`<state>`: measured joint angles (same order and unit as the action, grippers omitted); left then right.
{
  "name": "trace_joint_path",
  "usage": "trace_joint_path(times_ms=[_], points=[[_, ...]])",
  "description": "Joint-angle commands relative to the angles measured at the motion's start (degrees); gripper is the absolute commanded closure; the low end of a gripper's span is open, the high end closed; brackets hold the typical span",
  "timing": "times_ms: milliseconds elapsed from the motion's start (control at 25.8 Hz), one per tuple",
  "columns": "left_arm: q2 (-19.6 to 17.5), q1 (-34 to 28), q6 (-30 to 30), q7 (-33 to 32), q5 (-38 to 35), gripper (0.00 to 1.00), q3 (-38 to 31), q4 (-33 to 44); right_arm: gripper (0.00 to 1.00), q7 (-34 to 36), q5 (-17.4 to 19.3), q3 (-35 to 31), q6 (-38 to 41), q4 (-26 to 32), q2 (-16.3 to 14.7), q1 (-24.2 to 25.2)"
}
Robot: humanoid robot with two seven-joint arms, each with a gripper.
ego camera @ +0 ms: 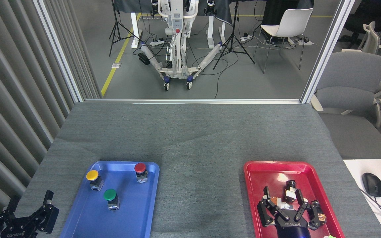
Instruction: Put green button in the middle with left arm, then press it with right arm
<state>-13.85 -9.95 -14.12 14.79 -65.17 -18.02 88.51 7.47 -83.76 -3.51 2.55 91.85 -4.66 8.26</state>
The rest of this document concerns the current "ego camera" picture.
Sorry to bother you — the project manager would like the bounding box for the yellow push button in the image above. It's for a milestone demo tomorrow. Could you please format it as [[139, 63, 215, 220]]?
[[86, 170, 104, 191]]

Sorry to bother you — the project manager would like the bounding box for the white orange switch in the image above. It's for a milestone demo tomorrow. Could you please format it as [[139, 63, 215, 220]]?
[[272, 197, 292, 210]]

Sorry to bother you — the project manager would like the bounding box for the black tripod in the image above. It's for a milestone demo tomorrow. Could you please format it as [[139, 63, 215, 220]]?
[[213, 0, 256, 70], [109, 0, 141, 57]]

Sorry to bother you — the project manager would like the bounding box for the black knob switch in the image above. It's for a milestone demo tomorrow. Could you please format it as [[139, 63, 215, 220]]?
[[284, 180, 297, 202]]

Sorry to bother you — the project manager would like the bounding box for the white side desk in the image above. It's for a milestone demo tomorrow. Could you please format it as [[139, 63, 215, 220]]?
[[343, 159, 381, 238]]

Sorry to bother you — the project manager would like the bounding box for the grey office chair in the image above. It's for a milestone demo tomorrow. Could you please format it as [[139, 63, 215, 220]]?
[[311, 51, 381, 160]]

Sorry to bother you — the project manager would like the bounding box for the silver frame rail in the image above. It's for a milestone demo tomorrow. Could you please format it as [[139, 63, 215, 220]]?
[[85, 99, 302, 104]]

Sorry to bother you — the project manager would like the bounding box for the desk with black cloth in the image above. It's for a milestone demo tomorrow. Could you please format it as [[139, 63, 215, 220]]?
[[113, 0, 234, 48]]

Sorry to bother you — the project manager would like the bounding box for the red plastic tray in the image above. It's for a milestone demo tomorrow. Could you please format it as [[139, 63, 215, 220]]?
[[243, 161, 346, 238]]

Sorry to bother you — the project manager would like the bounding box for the silver frame post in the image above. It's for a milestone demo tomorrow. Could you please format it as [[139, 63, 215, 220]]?
[[33, 0, 85, 103], [300, 0, 355, 103]]

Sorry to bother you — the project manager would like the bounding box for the white wheeled stand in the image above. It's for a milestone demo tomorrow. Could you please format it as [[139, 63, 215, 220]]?
[[140, 0, 224, 91]]

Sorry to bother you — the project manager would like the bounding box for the grey table cloth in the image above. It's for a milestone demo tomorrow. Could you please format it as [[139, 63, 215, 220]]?
[[0, 101, 381, 238]]

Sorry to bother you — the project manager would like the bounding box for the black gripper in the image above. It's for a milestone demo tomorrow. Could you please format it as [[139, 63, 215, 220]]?
[[257, 186, 320, 238], [0, 190, 60, 238]]

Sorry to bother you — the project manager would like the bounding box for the white office chair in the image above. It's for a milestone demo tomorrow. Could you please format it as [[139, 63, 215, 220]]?
[[342, 21, 381, 55]]

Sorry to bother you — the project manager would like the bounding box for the blue plastic tray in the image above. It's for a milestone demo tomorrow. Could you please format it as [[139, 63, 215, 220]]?
[[60, 161, 160, 238]]

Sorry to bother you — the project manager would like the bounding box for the black computer mouse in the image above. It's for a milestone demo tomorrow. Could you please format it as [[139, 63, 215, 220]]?
[[362, 173, 381, 198]]

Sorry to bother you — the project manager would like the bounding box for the black switch orange base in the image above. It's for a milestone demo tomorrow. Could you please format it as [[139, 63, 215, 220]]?
[[311, 200, 327, 228]]

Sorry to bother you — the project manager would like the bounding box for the white plastic chair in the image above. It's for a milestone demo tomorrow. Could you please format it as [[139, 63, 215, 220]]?
[[254, 8, 314, 74]]

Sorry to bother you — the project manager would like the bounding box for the green push button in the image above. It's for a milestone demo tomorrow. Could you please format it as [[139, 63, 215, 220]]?
[[104, 189, 120, 211]]

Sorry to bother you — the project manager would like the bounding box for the red push button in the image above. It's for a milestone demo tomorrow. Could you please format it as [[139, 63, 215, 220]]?
[[134, 163, 148, 184]]

